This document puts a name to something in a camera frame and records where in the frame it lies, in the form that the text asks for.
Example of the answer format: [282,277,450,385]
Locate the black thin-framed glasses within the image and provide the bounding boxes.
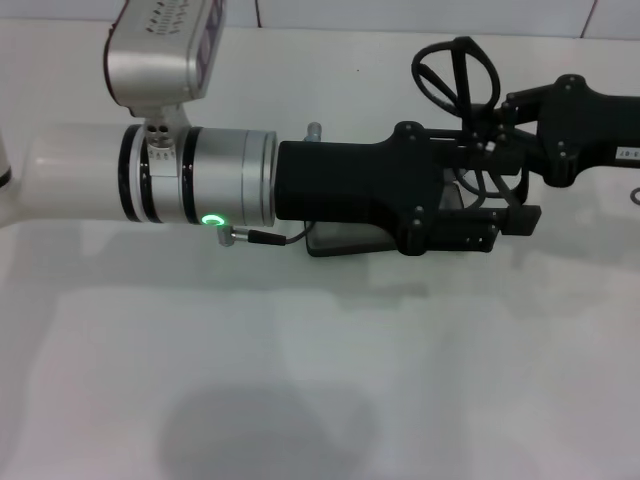
[411,35,532,214]

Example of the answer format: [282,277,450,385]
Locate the black glasses case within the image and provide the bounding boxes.
[305,167,531,260]

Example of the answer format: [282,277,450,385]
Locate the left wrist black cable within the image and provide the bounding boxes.
[214,222,321,249]

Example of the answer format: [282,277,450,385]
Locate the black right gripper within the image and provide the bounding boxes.
[471,73,640,188]

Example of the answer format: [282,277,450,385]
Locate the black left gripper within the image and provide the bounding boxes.
[276,120,523,258]

